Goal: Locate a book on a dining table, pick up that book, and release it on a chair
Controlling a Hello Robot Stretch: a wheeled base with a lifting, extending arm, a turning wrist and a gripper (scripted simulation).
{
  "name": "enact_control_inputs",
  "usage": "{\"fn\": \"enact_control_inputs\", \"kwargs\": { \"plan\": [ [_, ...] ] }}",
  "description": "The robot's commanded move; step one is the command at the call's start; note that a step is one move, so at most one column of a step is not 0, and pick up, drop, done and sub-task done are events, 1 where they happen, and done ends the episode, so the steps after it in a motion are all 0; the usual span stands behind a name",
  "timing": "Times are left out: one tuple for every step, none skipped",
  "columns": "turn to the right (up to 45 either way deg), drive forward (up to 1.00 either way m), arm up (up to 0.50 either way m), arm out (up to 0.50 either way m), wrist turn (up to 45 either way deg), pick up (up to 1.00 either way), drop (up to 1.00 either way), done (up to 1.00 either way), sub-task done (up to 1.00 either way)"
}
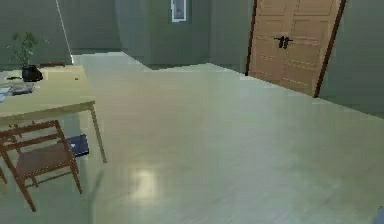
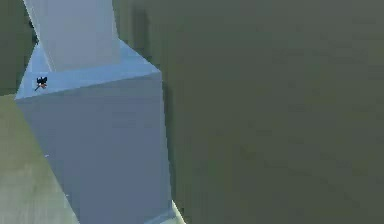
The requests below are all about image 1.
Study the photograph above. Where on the white framed wall picture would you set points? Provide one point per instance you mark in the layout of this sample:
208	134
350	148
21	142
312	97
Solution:
179	10

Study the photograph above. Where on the brown wooden chair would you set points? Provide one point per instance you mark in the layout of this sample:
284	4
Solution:
40	160

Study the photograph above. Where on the dark blue book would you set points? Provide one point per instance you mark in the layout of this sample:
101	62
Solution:
78	145

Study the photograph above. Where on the light wooden dining table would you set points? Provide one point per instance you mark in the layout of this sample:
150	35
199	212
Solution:
56	93

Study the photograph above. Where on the green house plant black pot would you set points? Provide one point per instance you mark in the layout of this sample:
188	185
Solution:
29	71

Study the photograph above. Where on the brown wooden double door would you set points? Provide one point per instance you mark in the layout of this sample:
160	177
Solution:
293	43

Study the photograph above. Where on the small black flat object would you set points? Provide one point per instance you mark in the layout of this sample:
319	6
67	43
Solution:
14	78

